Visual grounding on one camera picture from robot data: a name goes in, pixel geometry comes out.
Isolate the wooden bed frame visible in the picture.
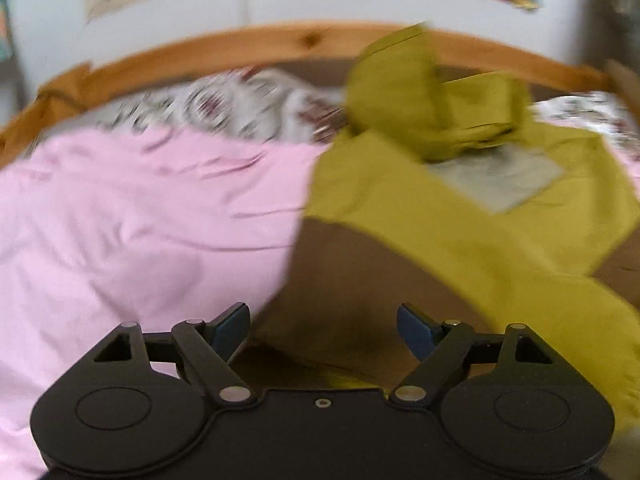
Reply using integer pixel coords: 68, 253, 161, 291
0, 20, 640, 166

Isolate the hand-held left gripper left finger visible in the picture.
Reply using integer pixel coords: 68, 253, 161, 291
92, 302, 252, 406

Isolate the pink bed sheet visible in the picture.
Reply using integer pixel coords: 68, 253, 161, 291
0, 119, 640, 480

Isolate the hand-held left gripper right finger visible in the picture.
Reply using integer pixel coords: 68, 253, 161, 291
389, 303, 554, 406

